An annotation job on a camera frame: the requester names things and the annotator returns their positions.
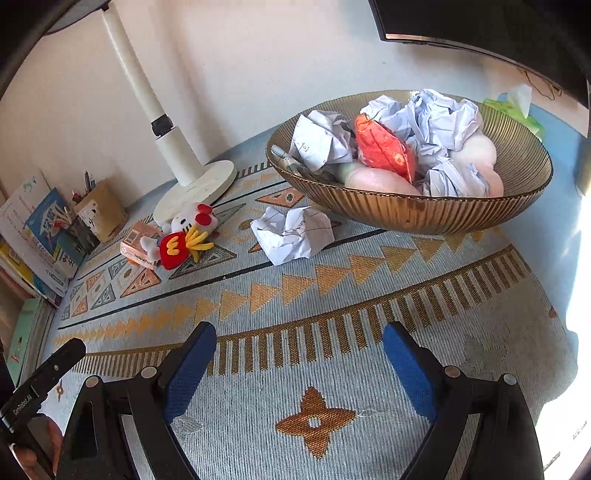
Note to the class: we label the crumpled paper in bowl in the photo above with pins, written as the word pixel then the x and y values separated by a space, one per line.
pixel 323 138

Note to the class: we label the red snack packet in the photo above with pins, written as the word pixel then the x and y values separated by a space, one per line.
pixel 378 147

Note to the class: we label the black mesh pen holder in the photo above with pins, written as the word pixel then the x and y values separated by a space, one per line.
pixel 84 236

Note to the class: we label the white desk lamp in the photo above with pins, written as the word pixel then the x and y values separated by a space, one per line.
pixel 195 182

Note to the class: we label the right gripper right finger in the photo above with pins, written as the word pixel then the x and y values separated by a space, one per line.
pixel 505 445

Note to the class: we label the patterned woven table mat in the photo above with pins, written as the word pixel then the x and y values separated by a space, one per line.
pixel 299 386

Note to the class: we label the grey checked cloth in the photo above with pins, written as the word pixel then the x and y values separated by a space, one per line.
pixel 297 168

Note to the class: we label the small pink orange box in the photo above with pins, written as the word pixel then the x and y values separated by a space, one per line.
pixel 132 249

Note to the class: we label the blue white paper ball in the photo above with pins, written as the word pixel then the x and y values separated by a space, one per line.
pixel 431 123

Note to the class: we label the pastel dango plush toy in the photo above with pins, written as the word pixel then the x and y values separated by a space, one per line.
pixel 478 150

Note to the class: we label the crumpled lined paper ball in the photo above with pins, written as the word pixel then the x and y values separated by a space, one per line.
pixel 453 179

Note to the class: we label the green book lying flat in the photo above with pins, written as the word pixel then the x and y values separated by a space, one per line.
pixel 31 311

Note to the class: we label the person's left hand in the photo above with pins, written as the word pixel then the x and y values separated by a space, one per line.
pixel 41 463

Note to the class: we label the hello kitty plush toy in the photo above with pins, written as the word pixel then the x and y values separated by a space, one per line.
pixel 188 235

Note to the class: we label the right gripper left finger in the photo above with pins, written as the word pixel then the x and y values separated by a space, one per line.
pixel 95 444

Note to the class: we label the green tissue pack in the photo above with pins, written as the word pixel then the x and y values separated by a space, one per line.
pixel 517 105

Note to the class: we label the black wall monitor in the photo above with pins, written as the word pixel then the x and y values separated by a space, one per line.
pixel 512 31

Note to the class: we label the blue cover workbook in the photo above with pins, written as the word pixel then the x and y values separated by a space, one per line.
pixel 50 227

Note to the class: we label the stack of books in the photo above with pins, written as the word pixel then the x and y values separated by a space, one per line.
pixel 14 213

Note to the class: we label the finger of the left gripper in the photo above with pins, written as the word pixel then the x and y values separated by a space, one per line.
pixel 49 373

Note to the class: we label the kraft paper pen holder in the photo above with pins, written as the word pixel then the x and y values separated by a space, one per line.
pixel 101 211

